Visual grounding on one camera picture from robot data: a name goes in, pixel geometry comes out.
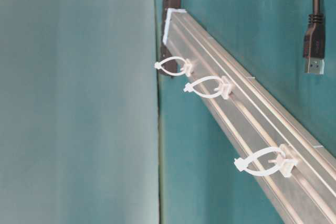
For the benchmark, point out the black multi-port USB hub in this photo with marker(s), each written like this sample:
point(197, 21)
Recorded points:
point(164, 52)

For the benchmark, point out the long aluminium extrusion rail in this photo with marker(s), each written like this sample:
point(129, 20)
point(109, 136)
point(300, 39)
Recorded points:
point(294, 170)

